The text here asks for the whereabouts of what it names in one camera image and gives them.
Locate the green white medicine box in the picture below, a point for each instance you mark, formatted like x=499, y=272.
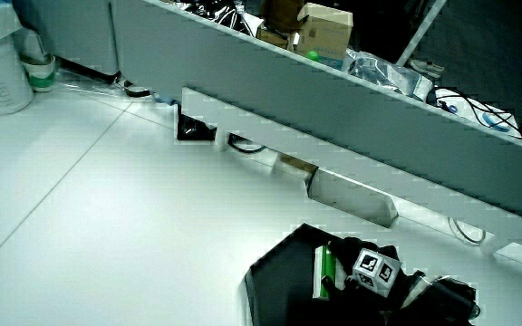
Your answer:
x=322, y=276

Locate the clear plastic bag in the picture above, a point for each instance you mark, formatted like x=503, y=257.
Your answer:
x=383, y=72

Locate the white slanted pole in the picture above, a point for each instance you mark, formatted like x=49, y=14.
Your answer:
x=419, y=34

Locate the pale cardboard box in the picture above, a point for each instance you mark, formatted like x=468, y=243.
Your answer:
x=324, y=34

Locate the short grey partition panel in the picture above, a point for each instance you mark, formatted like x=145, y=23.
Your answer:
x=75, y=31

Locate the black hexagonal plate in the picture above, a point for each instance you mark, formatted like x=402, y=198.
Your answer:
x=283, y=280

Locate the green ball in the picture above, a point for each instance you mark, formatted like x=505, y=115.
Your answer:
x=312, y=55

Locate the white shoe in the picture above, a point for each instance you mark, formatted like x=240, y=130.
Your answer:
x=426, y=68

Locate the long grey partition panel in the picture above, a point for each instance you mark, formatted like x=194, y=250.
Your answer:
x=333, y=113

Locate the person's right hand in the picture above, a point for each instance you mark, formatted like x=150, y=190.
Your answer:
x=374, y=271

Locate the dark brown cardboard box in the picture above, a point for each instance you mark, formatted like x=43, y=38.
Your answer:
x=283, y=13

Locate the black round disc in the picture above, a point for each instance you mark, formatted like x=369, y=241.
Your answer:
x=137, y=90

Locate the shiny black plastic bag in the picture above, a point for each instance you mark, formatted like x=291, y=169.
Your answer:
x=218, y=13

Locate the person's right forearm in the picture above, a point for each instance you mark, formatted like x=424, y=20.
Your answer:
x=447, y=303

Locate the small flat cardboard box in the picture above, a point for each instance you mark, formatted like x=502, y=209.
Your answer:
x=271, y=37

